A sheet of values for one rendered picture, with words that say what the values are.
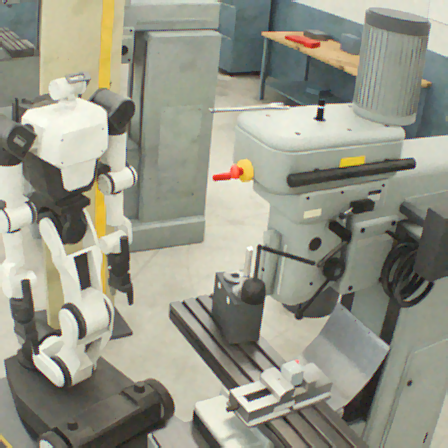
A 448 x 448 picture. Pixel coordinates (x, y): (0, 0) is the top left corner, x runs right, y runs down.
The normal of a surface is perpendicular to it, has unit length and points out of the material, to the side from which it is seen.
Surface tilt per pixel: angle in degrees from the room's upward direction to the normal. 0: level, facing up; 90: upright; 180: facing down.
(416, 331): 88
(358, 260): 90
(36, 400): 0
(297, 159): 90
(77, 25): 90
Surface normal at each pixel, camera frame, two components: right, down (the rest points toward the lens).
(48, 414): 0.09, -0.88
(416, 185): 0.49, 0.44
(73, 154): 0.73, 0.37
